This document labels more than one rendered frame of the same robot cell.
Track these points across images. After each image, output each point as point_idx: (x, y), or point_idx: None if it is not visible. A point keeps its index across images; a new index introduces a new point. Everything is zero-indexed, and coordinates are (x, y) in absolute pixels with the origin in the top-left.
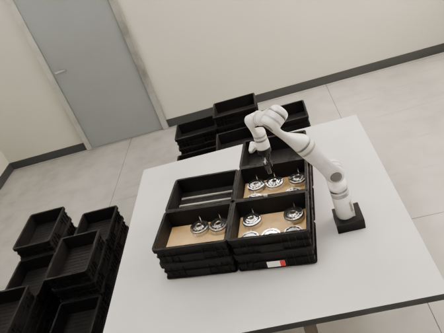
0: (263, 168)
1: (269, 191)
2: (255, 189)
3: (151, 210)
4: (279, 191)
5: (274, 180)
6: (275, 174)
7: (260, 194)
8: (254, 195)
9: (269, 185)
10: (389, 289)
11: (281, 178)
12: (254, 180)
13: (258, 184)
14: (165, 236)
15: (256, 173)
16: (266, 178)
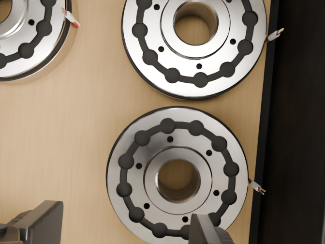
0: (319, 111)
1: (116, 123)
2: (123, 21)
3: None
4: (99, 198)
5: (197, 177)
6: (276, 189)
7: (105, 60)
8: (37, 9)
9: (142, 136)
10: None
11: (188, 240)
12: (253, 11)
13: (172, 50)
14: None
15: (305, 37)
16: (274, 112)
